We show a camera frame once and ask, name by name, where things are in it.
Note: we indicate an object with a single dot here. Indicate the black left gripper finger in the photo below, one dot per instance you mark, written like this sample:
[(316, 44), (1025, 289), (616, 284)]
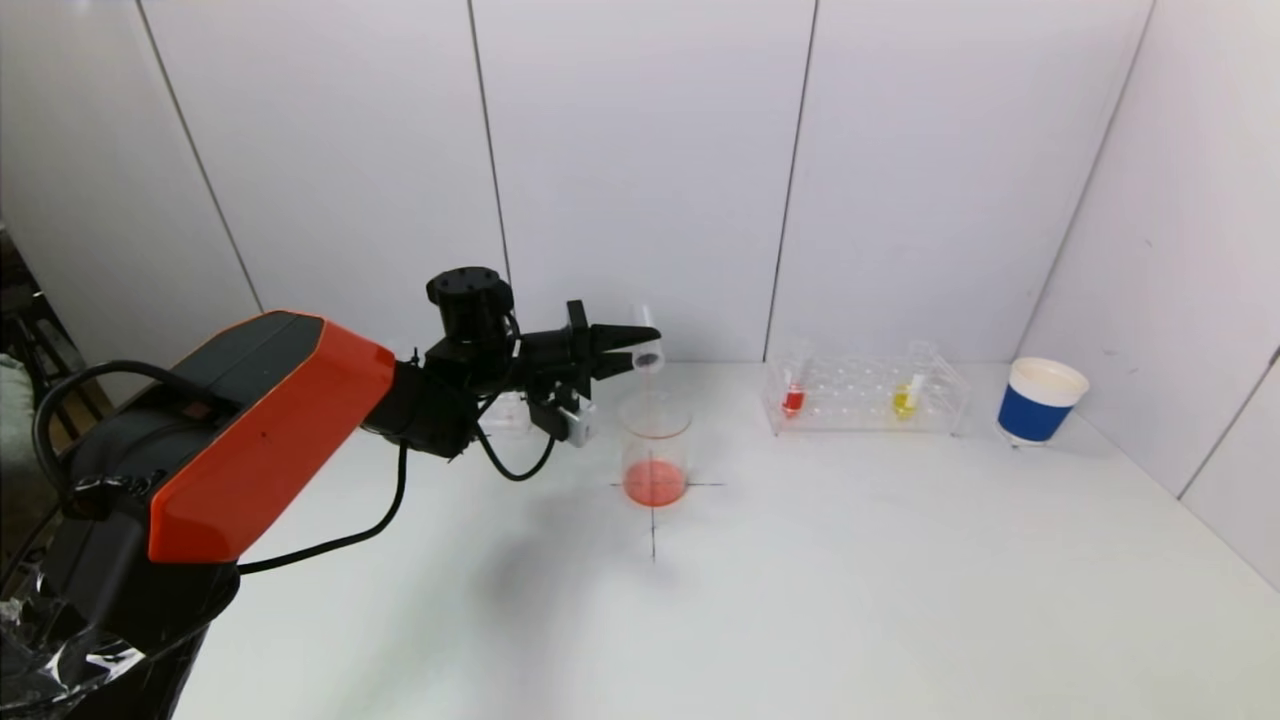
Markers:
[(610, 363), (612, 337)]

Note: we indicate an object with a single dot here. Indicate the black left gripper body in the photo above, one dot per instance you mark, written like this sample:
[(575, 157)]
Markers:
[(578, 344)]

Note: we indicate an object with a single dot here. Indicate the clear graduated plastic test tube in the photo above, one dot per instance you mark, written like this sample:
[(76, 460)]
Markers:
[(641, 316)]

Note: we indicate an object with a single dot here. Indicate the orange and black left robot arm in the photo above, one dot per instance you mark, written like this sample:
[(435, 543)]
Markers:
[(270, 420)]

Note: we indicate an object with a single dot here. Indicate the clear acrylic test tube rack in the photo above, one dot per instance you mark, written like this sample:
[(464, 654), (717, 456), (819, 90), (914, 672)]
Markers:
[(510, 415), (850, 396)]

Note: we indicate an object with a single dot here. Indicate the clear glass beaker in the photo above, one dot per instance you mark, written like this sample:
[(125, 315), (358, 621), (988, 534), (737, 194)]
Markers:
[(655, 482)]

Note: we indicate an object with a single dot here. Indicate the test tube with red liquid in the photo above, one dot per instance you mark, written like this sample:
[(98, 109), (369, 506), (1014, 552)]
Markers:
[(793, 402)]

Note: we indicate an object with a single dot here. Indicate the test tube with yellow liquid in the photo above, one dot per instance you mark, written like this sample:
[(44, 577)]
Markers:
[(903, 403)]

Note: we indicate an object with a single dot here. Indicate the white paper cup blue band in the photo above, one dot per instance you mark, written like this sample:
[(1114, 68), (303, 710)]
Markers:
[(1030, 416)]

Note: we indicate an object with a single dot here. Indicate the black metal stand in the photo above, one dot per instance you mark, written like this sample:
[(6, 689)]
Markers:
[(15, 300)]

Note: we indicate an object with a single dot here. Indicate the crinkled clear plastic film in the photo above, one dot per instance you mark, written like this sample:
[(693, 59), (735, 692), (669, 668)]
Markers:
[(60, 670)]

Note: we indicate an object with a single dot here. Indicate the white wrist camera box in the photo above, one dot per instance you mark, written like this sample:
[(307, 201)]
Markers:
[(578, 425)]

